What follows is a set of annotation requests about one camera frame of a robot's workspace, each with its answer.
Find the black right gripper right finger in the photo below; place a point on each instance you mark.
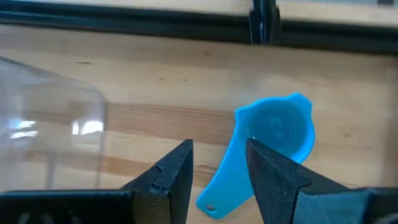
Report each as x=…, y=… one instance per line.
x=311, y=202

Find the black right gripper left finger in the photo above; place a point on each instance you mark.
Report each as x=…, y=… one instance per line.
x=93, y=208

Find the teal measuring cup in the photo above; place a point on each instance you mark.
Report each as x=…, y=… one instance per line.
x=280, y=124

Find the clear plastic basket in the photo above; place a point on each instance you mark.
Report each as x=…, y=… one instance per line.
x=46, y=124

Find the black frame clamp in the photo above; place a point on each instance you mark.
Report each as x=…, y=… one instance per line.
x=264, y=21

